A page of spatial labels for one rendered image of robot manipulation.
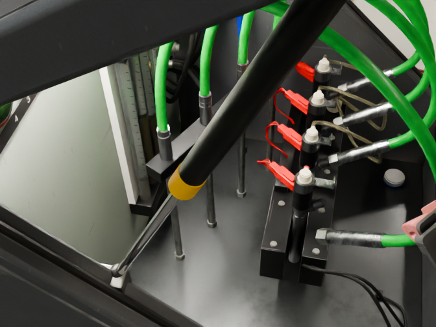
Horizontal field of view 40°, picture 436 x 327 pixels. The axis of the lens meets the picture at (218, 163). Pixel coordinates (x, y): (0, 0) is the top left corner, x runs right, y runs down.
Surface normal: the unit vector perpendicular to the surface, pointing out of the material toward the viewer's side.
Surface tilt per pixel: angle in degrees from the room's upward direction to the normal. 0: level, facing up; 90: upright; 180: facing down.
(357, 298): 0
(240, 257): 0
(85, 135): 90
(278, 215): 0
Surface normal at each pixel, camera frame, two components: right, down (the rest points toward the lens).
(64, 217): 0.98, 0.15
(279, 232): -0.02, -0.65
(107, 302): 0.65, -0.38
